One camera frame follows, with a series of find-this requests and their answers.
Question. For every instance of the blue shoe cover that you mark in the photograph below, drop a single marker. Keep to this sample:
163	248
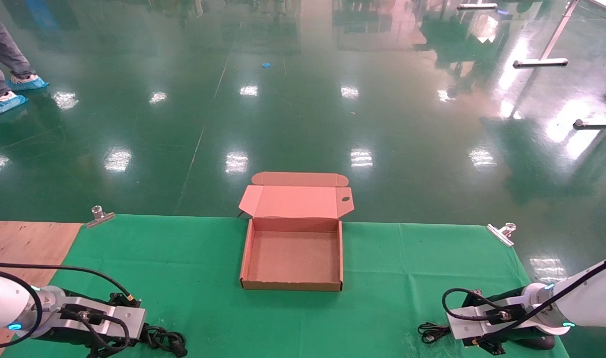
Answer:
2	105
29	83

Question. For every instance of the grey table foot bar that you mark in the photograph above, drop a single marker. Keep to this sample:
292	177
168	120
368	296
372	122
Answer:
596	124

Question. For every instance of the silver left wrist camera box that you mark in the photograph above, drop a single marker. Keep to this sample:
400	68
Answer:
126	318

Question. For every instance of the white table leg with foot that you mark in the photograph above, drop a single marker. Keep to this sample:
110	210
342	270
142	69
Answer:
541	62

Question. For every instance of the white table foot bar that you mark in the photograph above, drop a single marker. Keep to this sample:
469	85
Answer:
476	6

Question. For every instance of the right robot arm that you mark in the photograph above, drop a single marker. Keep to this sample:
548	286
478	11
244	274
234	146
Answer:
591	301

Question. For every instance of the open brown cardboard box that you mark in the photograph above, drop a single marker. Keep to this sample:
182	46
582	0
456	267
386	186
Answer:
293	258

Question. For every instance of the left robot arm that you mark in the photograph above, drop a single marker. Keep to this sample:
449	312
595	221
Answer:
4	303

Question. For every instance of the green table cloth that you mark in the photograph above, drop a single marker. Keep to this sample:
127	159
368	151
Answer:
283	323

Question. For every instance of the silver metal binder clip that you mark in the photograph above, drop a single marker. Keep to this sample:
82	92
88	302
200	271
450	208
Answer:
100	218
499	234

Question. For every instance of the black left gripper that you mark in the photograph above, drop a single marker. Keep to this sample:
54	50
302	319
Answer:
111	343

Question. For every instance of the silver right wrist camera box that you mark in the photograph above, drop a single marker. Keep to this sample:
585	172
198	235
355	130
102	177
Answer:
469	325

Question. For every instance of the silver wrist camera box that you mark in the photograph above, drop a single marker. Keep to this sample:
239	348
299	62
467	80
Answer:
469	325
126	318

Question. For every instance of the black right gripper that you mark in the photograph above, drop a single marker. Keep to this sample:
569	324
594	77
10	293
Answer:
531	340

